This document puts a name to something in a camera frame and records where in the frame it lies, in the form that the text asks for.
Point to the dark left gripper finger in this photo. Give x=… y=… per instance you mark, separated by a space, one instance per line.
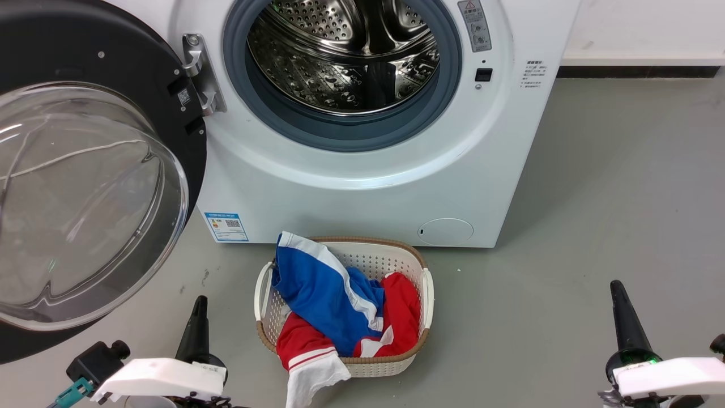
x=190 y=334
x=203 y=334

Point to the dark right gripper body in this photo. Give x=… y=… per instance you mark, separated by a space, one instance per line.
x=628 y=358

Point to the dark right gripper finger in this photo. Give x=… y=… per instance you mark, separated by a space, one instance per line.
x=634 y=334
x=618 y=323

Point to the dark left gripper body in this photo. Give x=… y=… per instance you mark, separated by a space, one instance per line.
x=218 y=365

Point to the black round glass washer door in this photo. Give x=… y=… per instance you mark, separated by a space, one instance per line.
x=85 y=51

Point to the white front-load washing machine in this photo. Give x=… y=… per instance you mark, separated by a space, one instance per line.
x=368 y=192

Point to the silver metal door hinge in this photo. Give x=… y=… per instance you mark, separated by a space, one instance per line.
x=203 y=73

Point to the black door lock slot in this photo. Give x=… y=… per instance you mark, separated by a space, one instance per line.
x=483 y=75

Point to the black knob on right wrist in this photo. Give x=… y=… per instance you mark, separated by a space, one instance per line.
x=718 y=344

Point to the black box on left wrist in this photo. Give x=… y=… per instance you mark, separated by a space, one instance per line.
x=96 y=361

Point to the blue energy label sticker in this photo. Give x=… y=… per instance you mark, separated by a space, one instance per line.
x=226 y=226

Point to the blue garment with white stripe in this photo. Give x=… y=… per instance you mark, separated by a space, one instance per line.
x=323 y=294

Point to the teal connector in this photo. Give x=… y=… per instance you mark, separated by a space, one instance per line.
x=71 y=394

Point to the white plastic laundry basket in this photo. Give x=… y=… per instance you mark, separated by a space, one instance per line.
x=379 y=260

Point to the red garment with white trim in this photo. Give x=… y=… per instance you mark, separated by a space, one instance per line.
x=402 y=311

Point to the round white filter cover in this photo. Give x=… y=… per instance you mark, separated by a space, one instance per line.
x=446 y=232

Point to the black baseboard strip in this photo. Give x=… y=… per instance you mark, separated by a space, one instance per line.
x=640 y=72

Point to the small printed text sticker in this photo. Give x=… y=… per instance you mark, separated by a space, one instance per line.
x=533 y=73

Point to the grey warning sticker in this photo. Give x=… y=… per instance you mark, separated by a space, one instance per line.
x=474 y=25

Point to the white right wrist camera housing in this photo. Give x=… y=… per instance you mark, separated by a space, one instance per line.
x=674 y=377

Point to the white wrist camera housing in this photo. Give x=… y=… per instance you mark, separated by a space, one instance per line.
x=674 y=377
x=164 y=378

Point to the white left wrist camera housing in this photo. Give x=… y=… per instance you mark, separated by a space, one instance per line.
x=164 y=378

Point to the white wall ledge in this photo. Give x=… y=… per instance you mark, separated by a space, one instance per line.
x=645 y=59

